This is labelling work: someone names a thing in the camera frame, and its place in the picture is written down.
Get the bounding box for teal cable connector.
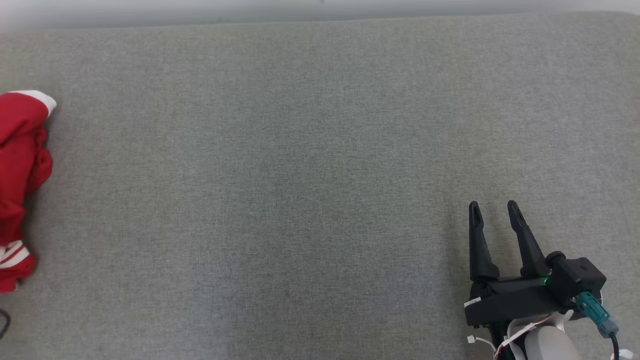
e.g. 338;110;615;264
574;292;620;339

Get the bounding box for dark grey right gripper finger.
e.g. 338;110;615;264
507;200;551;279
468;201;500;282

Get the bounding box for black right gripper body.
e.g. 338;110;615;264
464;274;587;330

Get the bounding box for thin white cable with tag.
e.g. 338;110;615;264
467;334;498;353

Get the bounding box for red shorts with white stripe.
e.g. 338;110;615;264
0;90;57;294

